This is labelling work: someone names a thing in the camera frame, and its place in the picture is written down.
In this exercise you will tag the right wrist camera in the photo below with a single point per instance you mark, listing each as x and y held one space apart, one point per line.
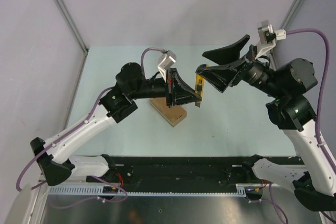
268 38

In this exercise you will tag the grey slotted cable duct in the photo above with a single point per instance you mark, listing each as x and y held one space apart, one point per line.
105 190

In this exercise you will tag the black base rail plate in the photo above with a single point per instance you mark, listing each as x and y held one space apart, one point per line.
201 174

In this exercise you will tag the yellow utility knife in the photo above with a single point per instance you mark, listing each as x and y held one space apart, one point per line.
199 86

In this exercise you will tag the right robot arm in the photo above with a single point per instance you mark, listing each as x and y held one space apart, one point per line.
289 110

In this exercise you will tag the brown cardboard express box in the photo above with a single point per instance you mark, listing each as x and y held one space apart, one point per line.
173 115

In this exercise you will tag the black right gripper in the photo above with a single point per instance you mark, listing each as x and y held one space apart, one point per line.
221 76

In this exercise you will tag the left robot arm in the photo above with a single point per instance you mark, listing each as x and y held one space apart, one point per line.
55 156

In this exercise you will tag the left aluminium frame post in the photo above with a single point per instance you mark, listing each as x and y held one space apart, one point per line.
71 25

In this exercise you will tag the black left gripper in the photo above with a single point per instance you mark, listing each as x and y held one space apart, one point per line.
177 92

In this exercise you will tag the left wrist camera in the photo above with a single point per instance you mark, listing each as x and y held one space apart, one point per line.
165 62

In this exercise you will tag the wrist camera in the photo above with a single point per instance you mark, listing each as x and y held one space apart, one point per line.
165 62
268 38

